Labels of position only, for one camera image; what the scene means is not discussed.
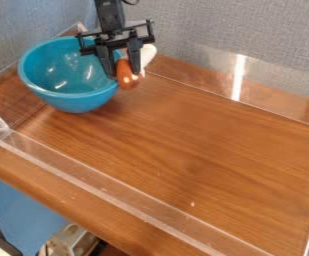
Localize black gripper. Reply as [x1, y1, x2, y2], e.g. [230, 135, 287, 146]
[76, 0, 155, 79]

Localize brown and white toy mushroom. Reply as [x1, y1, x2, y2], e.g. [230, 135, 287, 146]
[116, 44, 156, 90]

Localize blue plastic bowl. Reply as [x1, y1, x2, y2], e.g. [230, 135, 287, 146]
[18, 36, 118, 113]

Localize grey white box under table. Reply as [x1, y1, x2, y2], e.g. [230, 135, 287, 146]
[36, 223, 100, 256]

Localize clear acrylic barrier wall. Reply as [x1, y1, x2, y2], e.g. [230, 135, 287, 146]
[0, 20, 309, 256]

